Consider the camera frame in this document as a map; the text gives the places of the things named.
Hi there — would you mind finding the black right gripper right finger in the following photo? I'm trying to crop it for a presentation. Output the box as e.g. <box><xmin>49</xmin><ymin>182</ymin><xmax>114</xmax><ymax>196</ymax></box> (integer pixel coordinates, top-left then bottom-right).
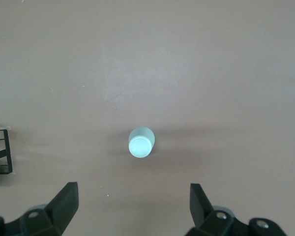
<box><xmin>184</xmin><ymin>183</ymin><xmax>286</xmax><ymax>236</ymax></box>

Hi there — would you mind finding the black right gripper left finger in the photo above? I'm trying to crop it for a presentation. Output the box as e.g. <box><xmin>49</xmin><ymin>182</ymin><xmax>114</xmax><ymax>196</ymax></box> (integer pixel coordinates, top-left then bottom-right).
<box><xmin>0</xmin><ymin>181</ymin><xmax>79</xmax><ymax>236</ymax></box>

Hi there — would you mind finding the mint green plastic cup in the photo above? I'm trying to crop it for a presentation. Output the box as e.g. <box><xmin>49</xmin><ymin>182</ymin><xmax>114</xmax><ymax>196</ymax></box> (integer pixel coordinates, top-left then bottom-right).
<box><xmin>127</xmin><ymin>126</ymin><xmax>156</xmax><ymax>159</ymax></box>

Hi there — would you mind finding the black wire cup rack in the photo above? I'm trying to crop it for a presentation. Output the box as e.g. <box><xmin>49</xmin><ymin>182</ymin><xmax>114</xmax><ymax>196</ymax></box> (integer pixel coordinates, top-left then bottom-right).
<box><xmin>0</xmin><ymin>129</ymin><xmax>13</xmax><ymax>176</ymax></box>

